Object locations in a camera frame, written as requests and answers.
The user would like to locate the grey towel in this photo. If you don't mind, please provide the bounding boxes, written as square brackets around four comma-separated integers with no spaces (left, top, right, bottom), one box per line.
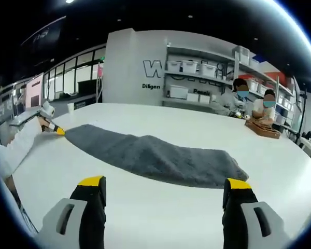
[64,123,250,189]

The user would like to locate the person's left hand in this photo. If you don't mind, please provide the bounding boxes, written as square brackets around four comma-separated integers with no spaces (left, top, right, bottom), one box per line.
[37,115,51,132]

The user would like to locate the pink display screen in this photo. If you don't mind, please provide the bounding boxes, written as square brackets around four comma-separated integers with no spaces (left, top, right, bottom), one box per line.
[25,73,45,109]

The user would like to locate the dark counter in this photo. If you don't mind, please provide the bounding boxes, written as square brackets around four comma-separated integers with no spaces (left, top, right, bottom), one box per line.
[48,93,97,110]

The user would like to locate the large black overhead screen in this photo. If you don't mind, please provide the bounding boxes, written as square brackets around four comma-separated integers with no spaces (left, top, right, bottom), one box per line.
[20,15,67,50]

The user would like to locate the brown wooden tray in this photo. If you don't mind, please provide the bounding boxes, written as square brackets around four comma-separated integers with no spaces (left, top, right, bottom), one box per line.
[244,118,282,140]

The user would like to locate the black tripod stand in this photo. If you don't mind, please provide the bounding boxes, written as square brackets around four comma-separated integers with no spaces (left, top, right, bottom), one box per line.
[294,87,308,144]

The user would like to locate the shelf with white bins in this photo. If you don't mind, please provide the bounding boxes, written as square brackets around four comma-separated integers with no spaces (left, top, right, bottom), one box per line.
[166,45,298,125]

